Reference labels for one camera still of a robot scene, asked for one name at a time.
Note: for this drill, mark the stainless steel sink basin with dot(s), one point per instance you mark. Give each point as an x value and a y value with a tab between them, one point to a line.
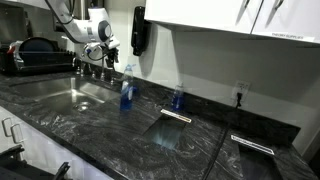
63	91

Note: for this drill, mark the white upper cabinet door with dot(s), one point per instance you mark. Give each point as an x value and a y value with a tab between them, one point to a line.
293	18
200	13

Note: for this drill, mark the dark blue plate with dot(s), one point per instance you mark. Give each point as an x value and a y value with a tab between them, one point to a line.
36	45

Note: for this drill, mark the white wall outlet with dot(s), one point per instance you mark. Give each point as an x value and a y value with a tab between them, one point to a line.
241	88

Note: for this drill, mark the metal sink drain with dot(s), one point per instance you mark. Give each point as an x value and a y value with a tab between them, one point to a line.
82	106

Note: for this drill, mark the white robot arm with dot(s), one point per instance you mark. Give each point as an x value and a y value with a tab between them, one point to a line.
90	28

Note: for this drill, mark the small blue soap bottle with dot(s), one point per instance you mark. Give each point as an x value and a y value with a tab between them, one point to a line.
177	98

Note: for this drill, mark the black stand frame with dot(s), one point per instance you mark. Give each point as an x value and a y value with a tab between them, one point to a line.
23	166

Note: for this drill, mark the white label strip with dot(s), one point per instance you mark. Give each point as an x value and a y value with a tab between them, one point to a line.
176	115
252	144

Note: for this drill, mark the black dish rack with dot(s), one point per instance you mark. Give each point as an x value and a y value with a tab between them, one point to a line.
36	60

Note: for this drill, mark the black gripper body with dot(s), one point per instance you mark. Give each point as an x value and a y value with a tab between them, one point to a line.
112	55

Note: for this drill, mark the white lower cabinet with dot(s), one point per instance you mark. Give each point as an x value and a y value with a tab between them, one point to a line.
40	156

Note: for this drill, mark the tall blue dish soap bottle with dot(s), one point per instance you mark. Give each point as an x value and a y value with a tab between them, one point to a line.
126	88

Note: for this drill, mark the white printed cabinet label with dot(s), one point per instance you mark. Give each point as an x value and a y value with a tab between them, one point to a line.
292	36

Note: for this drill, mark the chrome faucet spout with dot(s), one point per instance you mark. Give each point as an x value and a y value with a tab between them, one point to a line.
103	68

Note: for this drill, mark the black wall soap dispenser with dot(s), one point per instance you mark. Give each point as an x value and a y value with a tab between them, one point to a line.
138	30

